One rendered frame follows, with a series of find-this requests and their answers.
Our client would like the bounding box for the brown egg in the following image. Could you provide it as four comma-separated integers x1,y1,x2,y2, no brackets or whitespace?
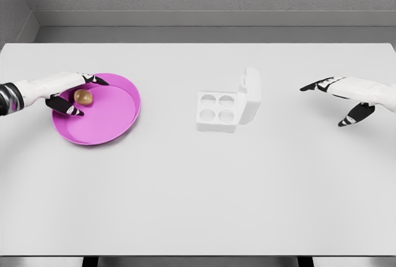
73,89,93,106

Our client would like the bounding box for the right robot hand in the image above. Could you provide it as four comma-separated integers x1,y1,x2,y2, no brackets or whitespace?
299,76,382,128

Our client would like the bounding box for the pink round plate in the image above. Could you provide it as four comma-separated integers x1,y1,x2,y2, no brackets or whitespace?
51,72,142,146

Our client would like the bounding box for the white egg box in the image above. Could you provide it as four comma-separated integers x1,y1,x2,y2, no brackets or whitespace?
196,66,262,134

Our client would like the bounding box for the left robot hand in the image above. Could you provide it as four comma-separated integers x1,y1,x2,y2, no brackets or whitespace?
33,71,110,118

